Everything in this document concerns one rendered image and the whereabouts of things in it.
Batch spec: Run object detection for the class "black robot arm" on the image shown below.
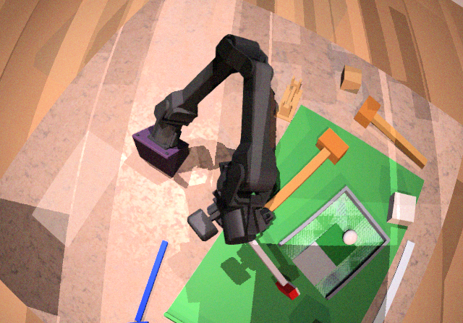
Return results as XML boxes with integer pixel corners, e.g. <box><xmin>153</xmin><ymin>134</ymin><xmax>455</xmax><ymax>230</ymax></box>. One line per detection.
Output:
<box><xmin>147</xmin><ymin>34</ymin><xmax>277</xmax><ymax>245</ymax></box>

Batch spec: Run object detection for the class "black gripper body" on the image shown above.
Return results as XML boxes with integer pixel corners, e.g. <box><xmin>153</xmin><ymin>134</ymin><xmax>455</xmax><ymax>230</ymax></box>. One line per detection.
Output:
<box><xmin>187</xmin><ymin>189</ymin><xmax>226</xmax><ymax>241</ymax></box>

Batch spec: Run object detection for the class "green putting mat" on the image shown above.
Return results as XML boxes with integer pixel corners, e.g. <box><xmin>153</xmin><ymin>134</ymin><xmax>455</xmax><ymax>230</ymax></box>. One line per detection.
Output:
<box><xmin>167</xmin><ymin>105</ymin><xmax>424</xmax><ymax>323</ymax></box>

